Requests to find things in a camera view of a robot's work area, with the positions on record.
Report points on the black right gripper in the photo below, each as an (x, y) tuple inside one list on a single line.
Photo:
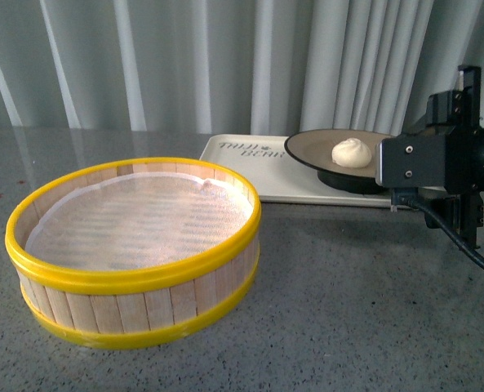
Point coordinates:
[(456, 115)]

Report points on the white steamed bun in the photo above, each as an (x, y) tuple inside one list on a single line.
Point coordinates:
[(351, 153)]

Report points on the beige plate with black rim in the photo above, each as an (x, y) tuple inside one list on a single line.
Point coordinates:
[(313, 149)]

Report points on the cream bear serving tray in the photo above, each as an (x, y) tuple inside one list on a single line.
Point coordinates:
[(277, 177)]

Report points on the grey pleated curtain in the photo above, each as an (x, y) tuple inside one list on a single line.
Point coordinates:
[(250, 67)]

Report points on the white steamer liner cloth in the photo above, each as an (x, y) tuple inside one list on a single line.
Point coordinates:
[(138, 221)]

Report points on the yellow rimmed wooden steamer basket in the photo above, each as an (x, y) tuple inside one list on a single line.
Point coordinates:
[(127, 309)]

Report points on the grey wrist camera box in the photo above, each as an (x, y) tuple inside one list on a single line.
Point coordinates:
[(411, 162)]

